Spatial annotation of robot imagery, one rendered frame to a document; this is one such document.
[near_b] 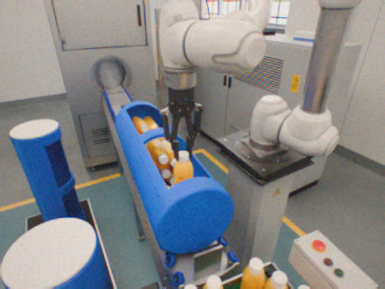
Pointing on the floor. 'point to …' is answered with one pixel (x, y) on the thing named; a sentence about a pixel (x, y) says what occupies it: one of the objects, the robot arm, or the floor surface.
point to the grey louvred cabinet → (220, 105)
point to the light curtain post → (161, 65)
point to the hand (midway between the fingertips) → (182, 148)
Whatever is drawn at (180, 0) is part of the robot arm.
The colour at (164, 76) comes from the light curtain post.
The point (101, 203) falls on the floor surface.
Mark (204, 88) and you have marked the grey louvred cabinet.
